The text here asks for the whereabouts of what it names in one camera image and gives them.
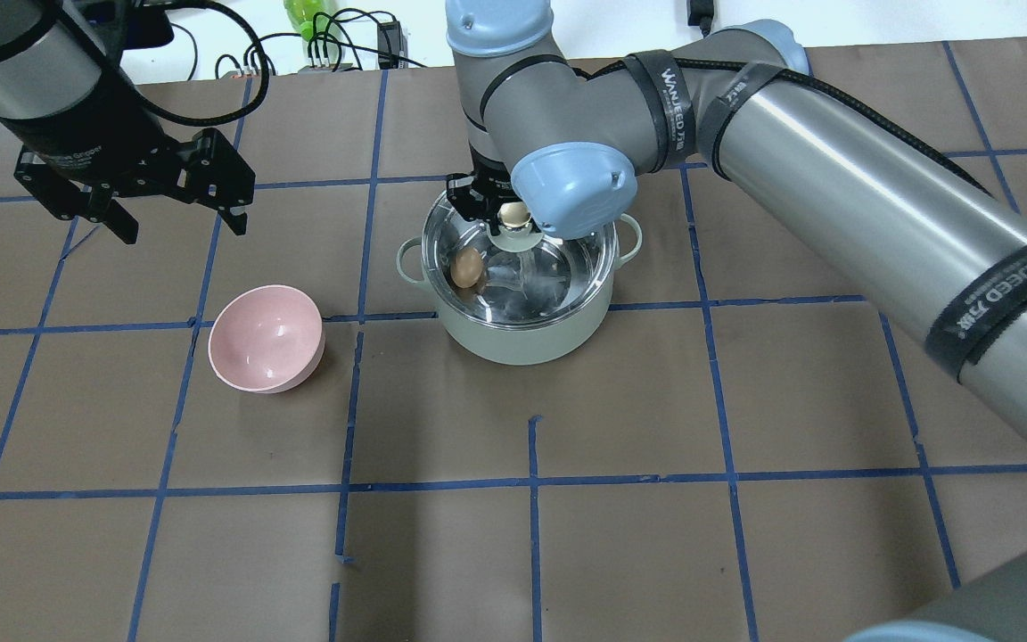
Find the black power adapter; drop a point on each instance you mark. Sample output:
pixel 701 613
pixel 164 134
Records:
pixel 390 41

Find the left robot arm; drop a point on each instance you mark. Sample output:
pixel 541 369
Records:
pixel 50 53

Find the pink bowl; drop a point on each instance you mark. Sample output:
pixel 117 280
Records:
pixel 267 340

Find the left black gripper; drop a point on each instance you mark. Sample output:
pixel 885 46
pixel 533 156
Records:
pixel 88 134

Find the brown egg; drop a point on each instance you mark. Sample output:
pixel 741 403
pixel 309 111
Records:
pixel 467 268

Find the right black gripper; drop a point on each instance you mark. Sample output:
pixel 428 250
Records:
pixel 471 195

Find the glass pot lid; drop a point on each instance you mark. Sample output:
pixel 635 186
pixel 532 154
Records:
pixel 530 280

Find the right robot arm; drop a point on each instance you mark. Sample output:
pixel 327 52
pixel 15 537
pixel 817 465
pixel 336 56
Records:
pixel 937 254

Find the green plastic bottle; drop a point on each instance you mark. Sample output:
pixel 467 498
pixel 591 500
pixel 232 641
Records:
pixel 308 16

